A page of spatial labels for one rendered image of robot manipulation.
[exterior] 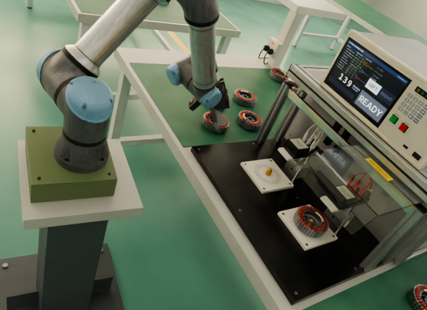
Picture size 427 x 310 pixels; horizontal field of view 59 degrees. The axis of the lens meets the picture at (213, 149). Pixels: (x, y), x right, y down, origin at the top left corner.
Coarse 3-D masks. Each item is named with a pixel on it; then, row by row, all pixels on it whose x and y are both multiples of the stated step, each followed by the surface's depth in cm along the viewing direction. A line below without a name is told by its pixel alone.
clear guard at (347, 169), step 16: (304, 160) 105; (320, 160) 103; (336, 160) 104; (352, 160) 107; (304, 176) 103; (336, 176) 99; (352, 176) 101; (368, 176) 103; (320, 192) 99; (352, 192) 96; (368, 192) 97; (384, 192) 99; (400, 192) 102; (336, 208) 95; (352, 208) 94; (368, 208) 92; (384, 208) 94; (400, 208) 96; (352, 224) 92
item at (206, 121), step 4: (208, 112) 156; (204, 116) 154; (208, 116) 155; (216, 116) 158; (224, 116) 158; (204, 120) 153; (208, 120) 152; (212, 120) 155; (204, 124) 153; (208, 124) 151; (212, 124) 151; (224, 124) 154; (228, 124) 156; (208, 128) 152; (212, 128) 151; (220, 128) 152; (224, 128) 153; (216, 132) 152; (220, 132) 153
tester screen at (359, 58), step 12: (348, 48) 120; (360, 48) 116; (348, 60) 120; (360, 60) 117; (372, 60) 113; (336, 72) 124; (348, 72) 121; (360, 72) 117; (372, 72) 114; (384, 72) 110; (360, 84) 117; (384, 84) 111; (396, 84) 108; (372, 96) 114; (396, 96) 108; (360, 108) 118; (372, 120) 115
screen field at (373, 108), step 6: (360, 96) 118; (366, 96) 116; (354, 102) 120; (360, 102) 118; (366, 102) 116; (372, 102) 114; (378, 102) 113; (366, 108) 116; (372, 108) 115; (378, 108) 113; (384, 108) 111; (372, 114) 115; (378, 114) 113; (378, 120) 113
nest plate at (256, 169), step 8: (256, 160) 142; (264, 160) 144; (272, 160) 145; (248, 168) 137; (256, 168) 138; (264, 168) 140; (272, 168) 141; (256, 176) 134; (264, 176) 136; (272, 176) 137; (280, 176) 139; (256, 184) 132; (264, 184) 132; (272, 184) 134; (280, 184) 135; (288, 184) 137; (264, 192) 130
